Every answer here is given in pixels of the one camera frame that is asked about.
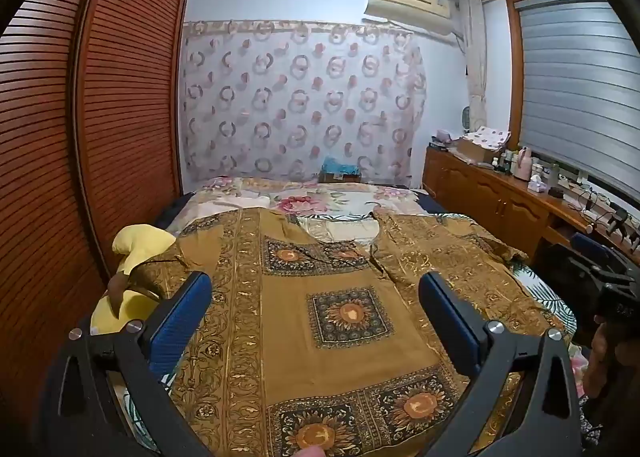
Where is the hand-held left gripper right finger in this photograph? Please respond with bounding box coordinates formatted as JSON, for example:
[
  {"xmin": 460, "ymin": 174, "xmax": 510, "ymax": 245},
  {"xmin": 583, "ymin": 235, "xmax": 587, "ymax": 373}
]
[{"xmin": 419, "ymin": 272, "xmax": 588, "ymax": 457}]

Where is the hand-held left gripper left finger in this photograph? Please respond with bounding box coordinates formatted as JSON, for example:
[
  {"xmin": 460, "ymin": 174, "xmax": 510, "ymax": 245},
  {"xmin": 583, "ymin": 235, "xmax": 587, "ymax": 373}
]
[{"xmin": 40, "ymin": 271, "xmax": 213, "ymax": 457}]

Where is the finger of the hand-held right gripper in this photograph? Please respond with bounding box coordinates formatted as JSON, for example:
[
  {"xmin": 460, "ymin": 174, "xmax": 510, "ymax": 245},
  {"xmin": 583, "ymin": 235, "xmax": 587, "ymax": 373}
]
[{"xmin": 571, "ymin": 233, "xmax": 626, "ymax": 268}]

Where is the brown patterned shirt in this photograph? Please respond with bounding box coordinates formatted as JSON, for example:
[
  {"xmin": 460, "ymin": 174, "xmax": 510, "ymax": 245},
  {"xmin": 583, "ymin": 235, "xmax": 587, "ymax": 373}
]
[{"xmin": 150, "ymin": 207, "xmax": 573, "ymax": 457}]

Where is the yellow plush toy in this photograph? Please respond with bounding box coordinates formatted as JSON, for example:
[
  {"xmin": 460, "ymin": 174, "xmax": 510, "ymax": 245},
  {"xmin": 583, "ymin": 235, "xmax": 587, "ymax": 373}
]
[{"xmin": 90, "ymin": 224, "xmax": 178, "ymax": 338}]

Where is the pink thermos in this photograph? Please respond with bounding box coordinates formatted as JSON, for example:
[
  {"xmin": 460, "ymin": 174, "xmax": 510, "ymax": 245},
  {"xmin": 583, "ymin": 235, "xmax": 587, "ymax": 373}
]
[{"xmin": 515, "ymin": 146, "xmax": 532, "ymax": 182}]

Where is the wooden cabinet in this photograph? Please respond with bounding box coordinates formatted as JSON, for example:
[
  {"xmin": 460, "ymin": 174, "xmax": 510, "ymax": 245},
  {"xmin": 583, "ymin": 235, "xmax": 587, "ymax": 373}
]
[{"xmin": 424, "ymin": 144, "xmax": 640, "ymax": 263}]

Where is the group of small bottles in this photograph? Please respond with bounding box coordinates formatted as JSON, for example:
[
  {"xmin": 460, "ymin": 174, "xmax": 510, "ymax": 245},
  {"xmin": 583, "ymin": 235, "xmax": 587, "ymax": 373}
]
[{"xmin": 492, "ymin": 149, "xmax": 518, "ymax": 172}]

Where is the cardboard box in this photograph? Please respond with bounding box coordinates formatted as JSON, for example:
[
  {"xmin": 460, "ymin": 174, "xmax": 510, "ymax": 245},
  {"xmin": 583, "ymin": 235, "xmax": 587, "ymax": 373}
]
[{"xmin": 457, "ymin": 137, "xmax": 501, "ymax": 164}]

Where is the floral cloth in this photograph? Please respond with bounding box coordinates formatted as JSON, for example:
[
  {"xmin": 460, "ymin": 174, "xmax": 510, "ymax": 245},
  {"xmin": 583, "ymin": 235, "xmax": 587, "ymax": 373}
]
[{"xmin": 465, "ymin": 126, "xmax": 512, "ymax": 148}]

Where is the grey window blind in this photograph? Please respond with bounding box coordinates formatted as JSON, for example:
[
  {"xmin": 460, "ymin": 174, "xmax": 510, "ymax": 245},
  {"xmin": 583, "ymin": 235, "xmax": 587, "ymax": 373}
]
[{"xmin": 517, "ymin": 0, "xmax": 640, "ymax": 205}]

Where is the floral quilt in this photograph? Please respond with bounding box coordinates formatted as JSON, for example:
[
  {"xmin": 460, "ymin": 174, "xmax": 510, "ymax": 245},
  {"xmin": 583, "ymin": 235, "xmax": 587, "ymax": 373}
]
[{"xmin": 165, "ymin": 176, "xmax": 426, "ymax": 243}]

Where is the teal bag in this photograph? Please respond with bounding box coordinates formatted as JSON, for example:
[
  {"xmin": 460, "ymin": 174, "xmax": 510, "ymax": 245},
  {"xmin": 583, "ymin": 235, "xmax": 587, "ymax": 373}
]
[{"xmin": 320, "ymin": 156, "xmax": 362, "ymax": 176}]

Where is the white corner curtain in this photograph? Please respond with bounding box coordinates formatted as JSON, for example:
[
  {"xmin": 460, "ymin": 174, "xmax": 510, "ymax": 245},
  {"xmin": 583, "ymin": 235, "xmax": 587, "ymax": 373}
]
[{"xmin": 457, "ymin": 0, "xmax": 488, "ymax": 130}]

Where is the wooden window frame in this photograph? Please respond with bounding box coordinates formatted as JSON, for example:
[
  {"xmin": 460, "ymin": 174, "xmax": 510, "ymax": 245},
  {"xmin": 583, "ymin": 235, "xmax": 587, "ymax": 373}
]
[{"xmin": 505, "ymin": 0, "xmax": 640, "ymax": 148}]

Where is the ring-patterned wall curtain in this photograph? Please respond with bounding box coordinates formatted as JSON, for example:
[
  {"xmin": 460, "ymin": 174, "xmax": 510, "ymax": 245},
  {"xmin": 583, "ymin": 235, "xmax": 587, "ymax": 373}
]
[{"xmin": 181, "ymin": 19, "xmax": 428, "ymax": 188}]

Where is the wall air conditioner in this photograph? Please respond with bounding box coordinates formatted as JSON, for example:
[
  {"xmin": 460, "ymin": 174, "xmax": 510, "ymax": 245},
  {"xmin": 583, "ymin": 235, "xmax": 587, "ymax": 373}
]
[{"xmin": 364, "ymin": 0, "xmax": 463, "ymax": 45}]

